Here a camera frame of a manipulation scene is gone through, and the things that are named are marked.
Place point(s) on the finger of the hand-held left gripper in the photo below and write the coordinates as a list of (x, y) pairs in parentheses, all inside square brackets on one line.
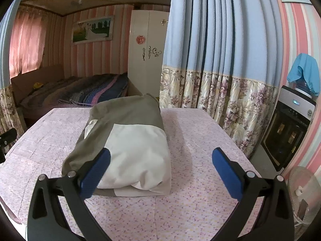
[(8, 134)]

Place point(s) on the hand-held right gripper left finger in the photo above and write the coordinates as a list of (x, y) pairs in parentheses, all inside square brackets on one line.
[(96, 173)]

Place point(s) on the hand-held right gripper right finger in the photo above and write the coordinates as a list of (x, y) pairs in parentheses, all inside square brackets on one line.
[(227, 173)]

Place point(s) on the olive and white jacket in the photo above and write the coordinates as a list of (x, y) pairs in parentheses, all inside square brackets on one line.
[(130, 143)]

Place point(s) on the narrow blue floral curtain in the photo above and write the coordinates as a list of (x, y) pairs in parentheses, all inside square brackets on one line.
[(10, 105)]

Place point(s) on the small yellow toy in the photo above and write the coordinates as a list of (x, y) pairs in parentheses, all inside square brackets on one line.
[(37, 85)]

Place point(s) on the brown bed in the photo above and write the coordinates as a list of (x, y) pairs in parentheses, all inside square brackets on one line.
[(37, 74)]

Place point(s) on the white standing fan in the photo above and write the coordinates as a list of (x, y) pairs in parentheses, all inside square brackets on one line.
[(298, 180)]

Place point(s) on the black water dispenser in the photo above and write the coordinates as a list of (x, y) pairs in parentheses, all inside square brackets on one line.
[(288, 135)]

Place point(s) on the bed with striped blanket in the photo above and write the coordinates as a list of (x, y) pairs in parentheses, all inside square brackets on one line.
[(87, 90)]

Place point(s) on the pink window curtain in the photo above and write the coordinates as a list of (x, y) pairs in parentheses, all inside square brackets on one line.
[(27, 42)]

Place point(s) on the white wardrobe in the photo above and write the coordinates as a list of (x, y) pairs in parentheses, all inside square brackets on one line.
[(145, 75)]

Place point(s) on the blue water bottle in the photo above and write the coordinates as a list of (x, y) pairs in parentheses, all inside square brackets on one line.
[(303, 87)]

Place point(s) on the blue cloth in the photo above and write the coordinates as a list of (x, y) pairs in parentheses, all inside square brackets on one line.
[(304, 70)]

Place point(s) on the wide blue floral curtain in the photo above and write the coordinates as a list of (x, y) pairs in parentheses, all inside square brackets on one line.
[(213, 42)]

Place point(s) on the framed wall picture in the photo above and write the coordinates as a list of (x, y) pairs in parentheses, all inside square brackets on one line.
[(92, 30)]

